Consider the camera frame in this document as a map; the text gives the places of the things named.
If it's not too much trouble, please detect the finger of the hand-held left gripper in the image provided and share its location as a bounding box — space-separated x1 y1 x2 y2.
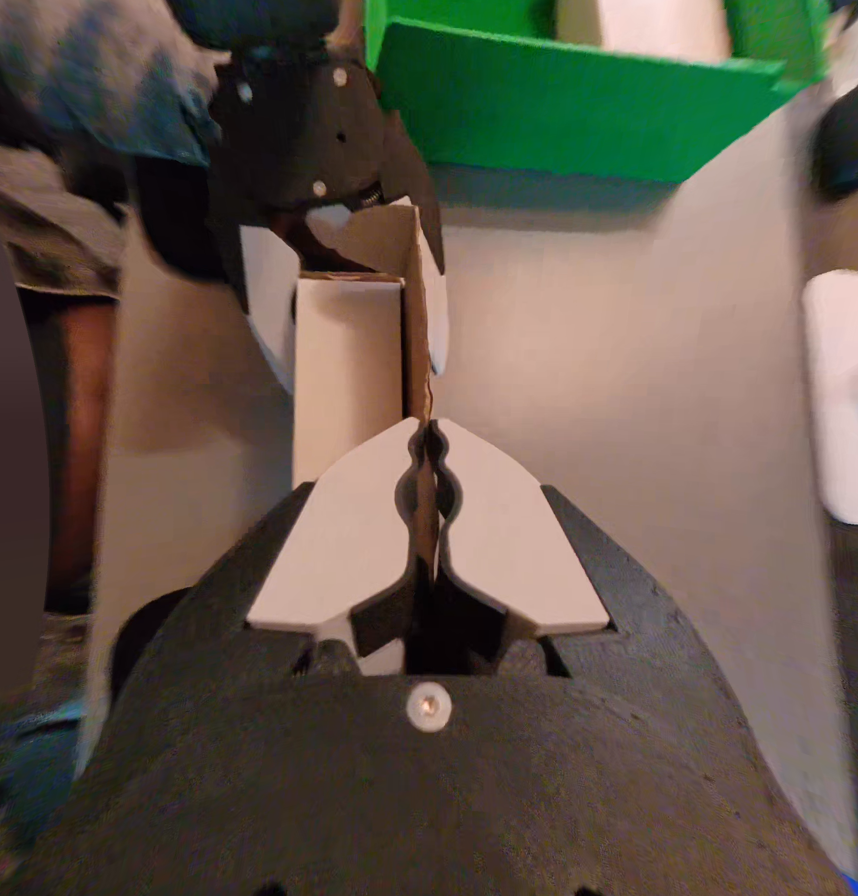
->
422 255 451 377
238 224 298 394

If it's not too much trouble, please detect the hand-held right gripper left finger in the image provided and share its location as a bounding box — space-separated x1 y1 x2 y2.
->
245 419 431 662

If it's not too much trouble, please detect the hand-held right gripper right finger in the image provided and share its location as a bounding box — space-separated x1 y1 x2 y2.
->
429 419 610 639

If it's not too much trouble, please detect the white cardboard box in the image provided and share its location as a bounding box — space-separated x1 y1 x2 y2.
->
555 0 735 65
292 199 445 582

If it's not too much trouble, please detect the green plastic bin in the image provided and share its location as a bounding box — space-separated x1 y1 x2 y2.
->
364 0 834 185

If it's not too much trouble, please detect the person's left forearm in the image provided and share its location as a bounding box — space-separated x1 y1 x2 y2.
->
0 0 225 170

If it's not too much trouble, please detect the grey desk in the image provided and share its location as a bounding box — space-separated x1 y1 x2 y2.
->
75 105 858 876

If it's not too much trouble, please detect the person's grey garment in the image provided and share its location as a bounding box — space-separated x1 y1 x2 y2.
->
0 140 130 301

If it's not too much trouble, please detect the person's leg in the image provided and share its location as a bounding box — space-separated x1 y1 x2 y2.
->
44 294 125 613

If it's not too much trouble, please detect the white document stand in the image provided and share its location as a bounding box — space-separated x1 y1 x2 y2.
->
801 269 858 527

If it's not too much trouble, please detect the dark grey small device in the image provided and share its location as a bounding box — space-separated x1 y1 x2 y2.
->
812 90 858 200

